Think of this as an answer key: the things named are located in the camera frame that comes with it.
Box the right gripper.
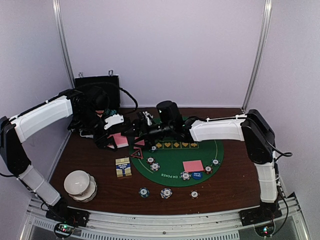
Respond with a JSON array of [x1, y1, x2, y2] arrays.
[[121, 118, 173, 150]]

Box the red backed card deck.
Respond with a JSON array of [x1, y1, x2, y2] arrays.
[[108, 132, 129, 148]]

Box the green chips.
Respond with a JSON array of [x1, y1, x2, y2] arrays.
[[149, 145, 157, 153], [211, 159, 221, 166]]

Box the triangular all-in button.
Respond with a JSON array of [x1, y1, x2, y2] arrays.
[[130, 149, 144, 160]]

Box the orange chips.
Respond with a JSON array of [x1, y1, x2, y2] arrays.
[[146, 156, 155, 165], [204, 165, 213, 175]]

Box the blue white chips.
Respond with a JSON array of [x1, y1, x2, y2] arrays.
[[180, 171, 191, 181], [150, 162, 161, 172]]

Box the green poker chip stack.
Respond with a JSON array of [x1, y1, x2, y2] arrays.
[[138, 187, 150, 198]]

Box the red cards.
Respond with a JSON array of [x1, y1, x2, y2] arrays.
[[182, 160, 204, 173]]

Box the blue white poker chip stack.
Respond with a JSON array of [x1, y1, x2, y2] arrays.
[[160, 188, 173, 199]]

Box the blue small blind button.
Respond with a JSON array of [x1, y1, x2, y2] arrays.
[[191, 172, 203, 180]]

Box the orange black poker chip stack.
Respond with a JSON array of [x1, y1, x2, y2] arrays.
[[189, 190, 200, 199]]

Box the red card being dealt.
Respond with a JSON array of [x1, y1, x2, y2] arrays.
[[133, 140, 145, 148]]

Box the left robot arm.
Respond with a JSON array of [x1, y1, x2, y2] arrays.
[[0, 86, 125, 222]]

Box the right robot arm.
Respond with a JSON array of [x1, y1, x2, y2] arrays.
[[122, 102, 279, 221]]

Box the teal chips in case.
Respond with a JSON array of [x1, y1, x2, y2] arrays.
[[103, 108, 118, 118]]

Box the blue gold card box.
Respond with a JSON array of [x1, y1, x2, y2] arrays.
[[115, 157, 132, 178]]

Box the white ceramic bowl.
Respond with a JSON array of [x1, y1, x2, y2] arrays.
[[63, 170, 90, 196]]

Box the round green poker mat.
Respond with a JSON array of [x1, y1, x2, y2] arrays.
[[131, 137, 224, 187]]

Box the black poker case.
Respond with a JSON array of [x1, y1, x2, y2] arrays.
[[74, 75, 121, 110]]

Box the white scalloped plate stack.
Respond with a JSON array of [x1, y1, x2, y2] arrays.
[[68, 175, 98, 203]]

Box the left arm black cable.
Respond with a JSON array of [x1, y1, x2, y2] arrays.
[[119, 86, 140, 117]]

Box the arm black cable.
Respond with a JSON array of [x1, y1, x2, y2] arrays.
[[119, 86, 140, 117], [273, 147, 293, 161]]

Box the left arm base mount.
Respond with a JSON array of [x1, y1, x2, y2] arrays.
[[45, 208, 90, 227]]

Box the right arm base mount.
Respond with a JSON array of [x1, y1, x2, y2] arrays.
[[239, 206, 283, 226]]

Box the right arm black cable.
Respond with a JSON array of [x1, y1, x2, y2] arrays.
[[273, 147, 293, 161]]

